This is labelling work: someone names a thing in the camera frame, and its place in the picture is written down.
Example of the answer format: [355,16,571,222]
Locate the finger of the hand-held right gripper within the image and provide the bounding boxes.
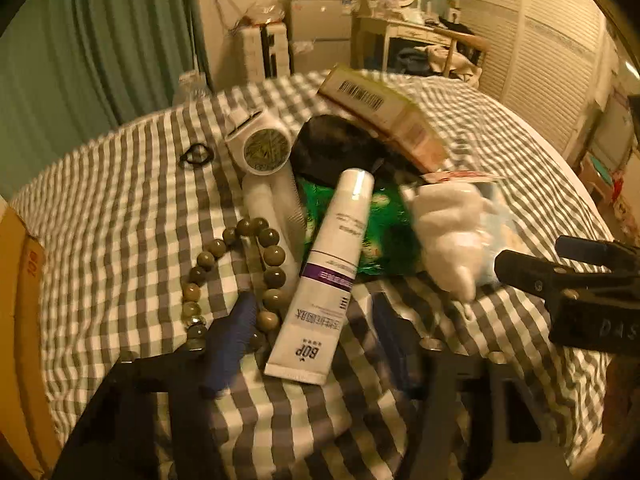
[555,234,640,274]
[494,249,617,307]

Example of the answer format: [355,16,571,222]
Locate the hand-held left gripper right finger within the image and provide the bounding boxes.
[370,292,576,480]

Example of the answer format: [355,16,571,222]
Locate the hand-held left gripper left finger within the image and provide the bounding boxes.
[50,292,261,480]

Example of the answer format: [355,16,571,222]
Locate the white tube with purple band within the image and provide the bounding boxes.
[264,169,375,386]

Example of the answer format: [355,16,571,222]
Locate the green foil packet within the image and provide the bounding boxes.
[300,180,421,277]

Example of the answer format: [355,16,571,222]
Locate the brown cardboard box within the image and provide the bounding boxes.
[0,200,63,480]

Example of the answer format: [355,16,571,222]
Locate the white plush toy in bag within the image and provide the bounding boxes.
[402,182,503,303]

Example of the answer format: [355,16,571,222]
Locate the small red white packet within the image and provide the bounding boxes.
[420,170,506,184]

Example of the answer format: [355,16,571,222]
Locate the grey checkered blanket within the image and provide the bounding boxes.
[7,67,621,480]

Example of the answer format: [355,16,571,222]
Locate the white fabric shaver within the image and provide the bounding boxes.
[222,108,307,296]

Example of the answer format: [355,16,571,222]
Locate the black pouch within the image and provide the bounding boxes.
[290,115,426,188]

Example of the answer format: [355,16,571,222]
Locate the white louvered wardrobe doors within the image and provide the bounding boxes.
[457,0,621,161]

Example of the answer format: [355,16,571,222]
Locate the cream cloth on chair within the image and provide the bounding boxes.
[415,42,483,83]

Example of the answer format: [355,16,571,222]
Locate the wooden chair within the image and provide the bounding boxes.
[440,30,491,82]

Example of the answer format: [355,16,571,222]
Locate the paper box with barcode label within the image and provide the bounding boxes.
[317,64,451,173]

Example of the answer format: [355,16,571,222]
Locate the clear plastic water bottle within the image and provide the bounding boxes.
[177,71,213,106]

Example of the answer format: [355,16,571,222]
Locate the black garment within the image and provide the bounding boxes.
[440,17,476,36]

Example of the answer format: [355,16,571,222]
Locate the cream vanity desk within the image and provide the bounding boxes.
[356,10,488,72]

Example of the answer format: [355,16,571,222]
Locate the green curtain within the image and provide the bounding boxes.
[0,0,212,201]

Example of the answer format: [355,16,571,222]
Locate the silver mini fridge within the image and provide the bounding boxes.
[287,0,358,76]

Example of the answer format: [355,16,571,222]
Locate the olive bead bracelet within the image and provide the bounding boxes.
[181,217,288,357]

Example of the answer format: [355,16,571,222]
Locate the black hair tie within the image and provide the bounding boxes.
[179,142,216,169]

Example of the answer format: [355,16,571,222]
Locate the wall cable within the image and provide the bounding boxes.
[212,0,251,36]

